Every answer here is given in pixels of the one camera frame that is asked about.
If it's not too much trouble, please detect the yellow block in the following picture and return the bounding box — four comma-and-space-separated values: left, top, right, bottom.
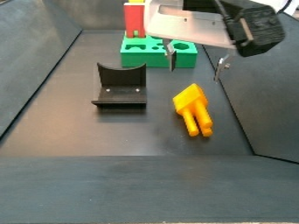
128, 0, 145, 4

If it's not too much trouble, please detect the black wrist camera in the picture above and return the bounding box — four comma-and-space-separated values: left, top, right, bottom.
217, 0, 286, 57

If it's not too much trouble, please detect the yellow three prong object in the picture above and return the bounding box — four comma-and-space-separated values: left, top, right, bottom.
172, 83, 212, 137

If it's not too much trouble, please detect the green shape sorter base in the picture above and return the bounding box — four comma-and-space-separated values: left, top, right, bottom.
120, 35, 197, 68

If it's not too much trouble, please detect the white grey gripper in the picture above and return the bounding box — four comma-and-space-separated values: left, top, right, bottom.
144, 0, 235, 81

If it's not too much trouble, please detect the red block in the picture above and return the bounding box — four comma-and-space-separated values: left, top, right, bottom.
124, 2, 145, 39

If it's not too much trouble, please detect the black curved fixture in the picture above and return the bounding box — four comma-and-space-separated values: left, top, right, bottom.
91, 63, 147, 107

